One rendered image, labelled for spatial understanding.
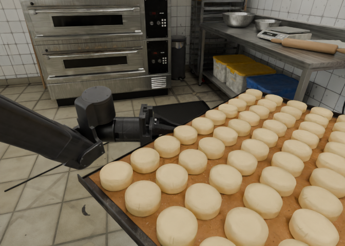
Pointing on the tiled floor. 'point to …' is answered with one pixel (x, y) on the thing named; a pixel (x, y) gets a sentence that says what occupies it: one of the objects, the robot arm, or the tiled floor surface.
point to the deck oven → (100, 39)
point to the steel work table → (276, 51)
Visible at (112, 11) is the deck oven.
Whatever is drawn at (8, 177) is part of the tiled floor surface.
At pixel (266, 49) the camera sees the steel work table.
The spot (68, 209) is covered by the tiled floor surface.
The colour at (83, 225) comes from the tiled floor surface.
